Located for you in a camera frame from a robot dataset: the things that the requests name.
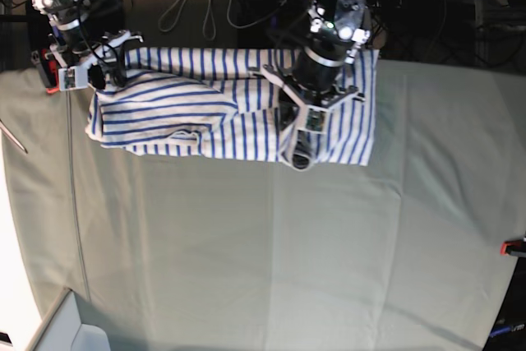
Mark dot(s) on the red black right clamp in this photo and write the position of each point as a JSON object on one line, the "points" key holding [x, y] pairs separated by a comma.
{"points": [[515, 248]]}

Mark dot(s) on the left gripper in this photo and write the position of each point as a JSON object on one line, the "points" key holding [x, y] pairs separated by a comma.
{"points": [[294, 99]]}

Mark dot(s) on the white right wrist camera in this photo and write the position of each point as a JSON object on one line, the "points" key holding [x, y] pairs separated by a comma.
{"points": [[72, 78]]}

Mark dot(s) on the grey metal rod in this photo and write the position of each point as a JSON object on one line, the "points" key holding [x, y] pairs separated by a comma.
{"points": [[5, 130]]}

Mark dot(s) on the red black clamp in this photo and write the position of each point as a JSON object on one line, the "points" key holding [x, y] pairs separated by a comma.
{"points": [[47, 68], [515, 248]]}

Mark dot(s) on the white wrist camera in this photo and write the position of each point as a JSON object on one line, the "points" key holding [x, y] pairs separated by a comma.
{"points": [[72, 78], [316, 119]]}

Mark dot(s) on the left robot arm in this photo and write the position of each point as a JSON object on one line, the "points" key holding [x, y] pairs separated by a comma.
{"points": [[336, 52]]}

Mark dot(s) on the green table cloth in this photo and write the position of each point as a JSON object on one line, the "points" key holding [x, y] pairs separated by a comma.
{"points": [[201, 254]]}

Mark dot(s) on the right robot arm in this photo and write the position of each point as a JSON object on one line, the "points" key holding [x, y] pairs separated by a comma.
{"points": [[71, 20]]}

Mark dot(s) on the red black left clamp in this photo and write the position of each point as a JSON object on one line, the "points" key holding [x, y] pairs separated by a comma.
{"points": [[47, 68]]}

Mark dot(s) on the white plastic container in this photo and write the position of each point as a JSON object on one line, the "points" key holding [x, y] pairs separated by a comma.
{"points": [[63, 329]]}

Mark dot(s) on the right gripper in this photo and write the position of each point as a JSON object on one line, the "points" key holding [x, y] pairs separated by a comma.
{"points": [[104, 60]]}

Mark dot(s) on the blue white striped t-shirt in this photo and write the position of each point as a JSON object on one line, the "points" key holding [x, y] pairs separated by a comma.
{"points": [[194, 101]]}

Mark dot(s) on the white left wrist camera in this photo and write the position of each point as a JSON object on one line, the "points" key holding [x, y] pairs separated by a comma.
{"points": [[316, 119]]}

